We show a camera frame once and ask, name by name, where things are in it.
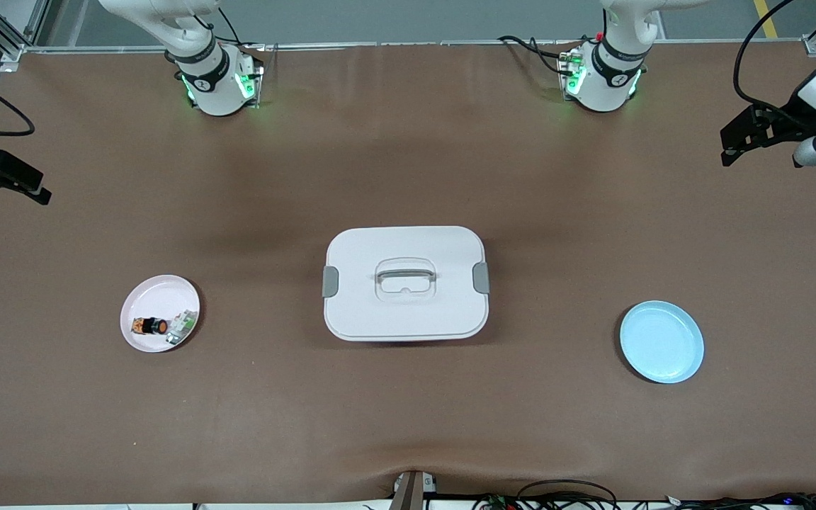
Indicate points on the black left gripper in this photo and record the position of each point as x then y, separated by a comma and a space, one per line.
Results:
795, 120

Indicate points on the orange button switch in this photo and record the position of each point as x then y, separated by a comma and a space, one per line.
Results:
149, 326

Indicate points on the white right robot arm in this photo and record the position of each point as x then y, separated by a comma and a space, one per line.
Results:
217, 85

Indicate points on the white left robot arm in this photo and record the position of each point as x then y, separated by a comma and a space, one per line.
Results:
603, 78

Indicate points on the pink round plate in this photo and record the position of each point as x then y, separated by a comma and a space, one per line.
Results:
156, 297

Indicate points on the light blue round plate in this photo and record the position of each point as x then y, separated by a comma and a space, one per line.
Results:
663, 343

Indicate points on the grey box latch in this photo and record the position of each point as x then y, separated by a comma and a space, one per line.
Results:
330, 282
481, 278

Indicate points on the pale pink lidded box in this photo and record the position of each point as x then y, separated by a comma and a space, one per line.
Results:
408, 319

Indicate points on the brown table mat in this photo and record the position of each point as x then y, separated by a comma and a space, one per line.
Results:
408, 411

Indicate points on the green and white switch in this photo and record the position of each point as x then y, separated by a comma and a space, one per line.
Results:
183, 327

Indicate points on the metal table edge bracket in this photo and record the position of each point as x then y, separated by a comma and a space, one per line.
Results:
411, 492

